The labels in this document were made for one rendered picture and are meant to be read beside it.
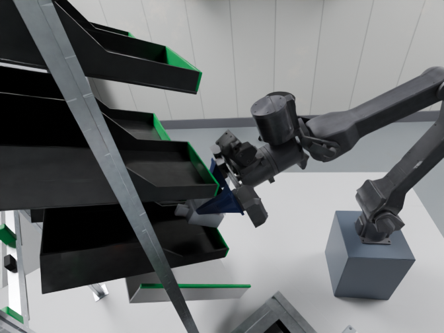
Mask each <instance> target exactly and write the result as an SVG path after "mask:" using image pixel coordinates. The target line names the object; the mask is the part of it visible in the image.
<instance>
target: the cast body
mask: <svg viewBox="0 0 444 333"><path fill-rule="evenodd" d="M222 191H223V190H222V188H220V187H219V189H218V191H217V195H219V194H220V193H221V192H222ZM217 195H216V196H217ZM211 199H212V198H206V199H194V200H186V203H185V204H184V205H182V204H178V205H177V207H176V209H175V211H174V214H175V216H181V217H185V218H186V220H187V223H188V224H193V225H201V226H206V227H215V228H218V226H219V225H220V223H221V222H222V220H223V218H224V215H223V213H213V214H204V215H198V214H197V213H196V210H197V208H199V207H200V206H201V205H203V204H204V203H206V202H208V201H209V200H211Z"/></svg>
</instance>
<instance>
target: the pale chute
mask: <svg viewBox="0 0 444 333"><path fill-rule="evenodd" d="M171 270H172V272H173V274H174V277H175V279H176V282H177V284H178V286H179V288H180V290H181V292H182V295H183V297H184V300H185V301H201V300H216V299H240V298H241V297H242V296H243V295H244V293H245V292H246V291H247V290H248V289H249V288H251V285H250V284H233V282H232V280H231V278H230V277H229V275H228V273H227V271H226V269H225V267H224V265H223V263H222V261H221V259H216V260H210V261H207V262H200V263H197V264H190V265H187V266H181V267H177V268H171ZM125 283H126V289H127V293H128V300H129V304H131V303H159V302H171V300H170V299H169V297H168V295H167V293H166V291H165V289H164V287H163V285H162V283H161V281H160V279H159V277H158V275H157V274H156V272H151V273H148V274H141V275H138V276H131V277H125Z"/></svg>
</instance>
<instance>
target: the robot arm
mask: <svg viewBox="0 0 444 333"><path fill-rule="evenodd" d="M440 101H442V103H441V108H440V112H439V117H438V119H437V121H436V122H435V123H434V124H433V125H432V126H431V127H430V128H429V129H428V130H427V131H426V132H425V133H424V134H423V135H422V136H421V137H420V138H419V140H418V141H417V142H416V143H415V144H414V145H413V146H412V147H411V148H410V150H409V151H408V152H407V153H406V154H405V155H404V156H403V157H402V158H401V159H400V160H399V161H398V162H397V163H396V164H395V165H394V166H393V167H392V168H391V170H390V171H389V172H388V173H387V174H386V175H385V176H384V177H383V178H380V179H376V180H370V179H367V180H366V181H365V182H364V183H363V185H362V186H361V187H360V188H358V189H357V190H356V191H357V194H356V195H355V198H356V201H357V203H358V204H359V206H360V208H361V209H362V213H361V216H359V217H358V218H357V221H355V229H356V232H357V234H358V235H359V238H360V241H361V243H363V244H391V240H390V238H389V236H390V235H391V234H392V232H394V231H399V230H401V228H403V226H405V224H404V222H403V221H402V220H401V218H400V217H399V215H398V214H399V213H400V211H401V210H402V209H403V206H404V200H405V197H406V193H407V192H408V191H409V190H410V189H411V188H413V187H414V186H415V185H416V184H417V183H418V182H419V181H420V180H421V179H422V178H423V177H424V176H425V175H426V174H427V173H428V172H429V171H430V170H431V169H432V168H433V167H434V166H436V165H437V164H438V163H439V162H440V161H441V160H442V159H443V158H444V67H442V66H433V67H429V68H428V69H426V70H425V71H424V72H423V73H422V74H421V75H419V76H417V77H415V78H413V79H411V80H409V81H407V82H405V83H403V84H401V85H399V86H397V87H395V88H393V89H391V90H389V91H387V92H385V93H383V94H380V95H379V96H376V97H375V98H372V99H371V100H368V101H367V102H364V103H363V104H360V105H359V106H356V107H355V108H352V109H350V110H346V111H340V112H329V113H326V114H323V115H321V116H317V117H315V118H308V117H305V116H300V115H297V113H296V105H295V100H294V99H293V97H292V95H291V94H289V95H286V96H280V95H273V96H265V97H263V98H261V99H259V100H257V101H256V102H255V103H254V104H253V105H252V107H251V108H250V112H251V114H252V117H253V119H254V122H255V124H256V127H257V129H258V133H259V134H260V137H261V139H262V141H264V142H266V143H267V144H265V145H264V146H262V147H260V148H259V149H258V148H257V147H256V146H255V145H251V144H250V143H249V142H248V141H247V142H244V143H242V142H241V141H240V140H239V139H238V138H237V137H235V136H234V135H233V134H232V133H231V132H230V131H229V130H227V131H226V132H225V133H224V134H223V135H222V136H221V137H220V138H219V139H218V140H217V141H216V142H215V144H214V145H212V146H211V147H209V148H210V150H211V152H212V153H213V156H214V157H215V160H213V157H212V158H211V166H210V170H209V171H210V172H211V173H212V175H213V176H214V178H215V179H216V181H217V182H218V183H219V187H220V188H223V187H224V189H223V191H222V192H221V193H220V194H219V195H217V196H216V197H215V198H212V199H211V200H209V201H208V202H206V203H204V204H203V205H201V206H200V207H199V208H197V210H196V213H197V214H198V215H204V214H213V213H241V215H244V211H246V212H247V214H248V216H249V218H250V220H251V221H252V223H253V225H254V227H255V228H257V227H259V226H261V225H262V224H264V223H265V222H266V220H267V218H268V212H266V210H265V207H264V205H263V203H262V201H261V198H259V196H258V194H257V193H256V192H255V190H254V188H255V187H257V186H258V185H260V184H261V183H263V182H265V181H268V182H269V183H270V184H271V183H273V182H275V179H274V176H275V175H277V174H279V173H281V172H283V171H285V170H286V169H288V168H290V167H292V166H293V165H295V164H297V165H298V166H299V167H300V168H301V169H302V170H305V168H306V166H307V161H308V159H309V155H307V154H306V153H305V152H304V151H303V149H305V150H307V151H308V152H309V153H310V155H311V157H312V158H313V159H315V160H317V161H322V162H324V163H325V162H329V161H333V160H334V159H336V158H338V157H339V156H341V155H343V154H344V153H347V152H348V151H350V150H351V149H352V148H353V147H354V146H355V144H356V143H357V142H358V141H359V140H360V139H361V138H362V137H364V136H365V135H367V134H369V133H371V132H373V131H376V130H378V129H380V128H383V127H385V126H387V125H389V124H391V123H393V122H396V121H398V120H400V119H402V118H405V117H407V116H409V115H411V114H413V113H415V112H418V111H420V110H422V109H424V108H427V107H428V106H431V105H433V104H435V103H437V102H440ZM296 136H297V137H298V138H299V141H298V140H296V138H295V137H296ZM235 174H236V176H235ZM228 176H229V178H230V180H231V182H232V183H233V185H234V187H235V188H236V189H235V188H234V189H233V190H231V189H230V187H229V185H228V184H227V182H226V180H225V179H226V178H228ZM240 181H241V182H242V183H241V184H240V183H239V182H240Z"/></svg>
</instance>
